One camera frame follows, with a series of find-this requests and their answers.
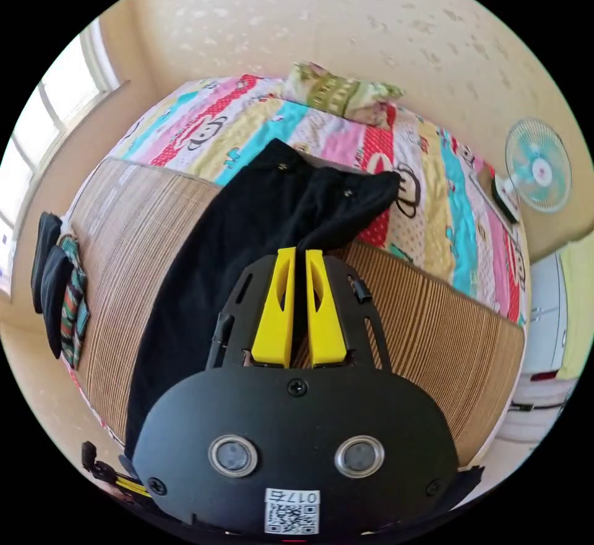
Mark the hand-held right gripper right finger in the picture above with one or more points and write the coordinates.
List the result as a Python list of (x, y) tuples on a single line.
[(327, 327)]

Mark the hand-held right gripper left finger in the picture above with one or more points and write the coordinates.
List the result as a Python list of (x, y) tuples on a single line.
[(274, 322)]

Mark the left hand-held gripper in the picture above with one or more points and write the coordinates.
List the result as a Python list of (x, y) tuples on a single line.
[(99, 468)]

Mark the black pants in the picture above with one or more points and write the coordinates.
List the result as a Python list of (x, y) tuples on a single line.
[(209, 276)]

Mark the bed with mat and printed sheet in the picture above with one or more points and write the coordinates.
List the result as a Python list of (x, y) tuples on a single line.
[(441, 322)]

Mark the pile of clothes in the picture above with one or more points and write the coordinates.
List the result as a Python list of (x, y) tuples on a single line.
[(58, 285)]

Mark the white cupboard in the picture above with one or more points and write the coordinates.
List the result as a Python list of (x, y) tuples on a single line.
[(545, 322)]

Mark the floral green pillow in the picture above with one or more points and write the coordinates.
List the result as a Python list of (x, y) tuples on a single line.
[(341, 92)]

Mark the white fan with teal blades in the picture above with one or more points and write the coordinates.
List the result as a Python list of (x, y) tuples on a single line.
[(538, 169)]

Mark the window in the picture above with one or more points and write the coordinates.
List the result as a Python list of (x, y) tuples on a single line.
[(32, 136)]

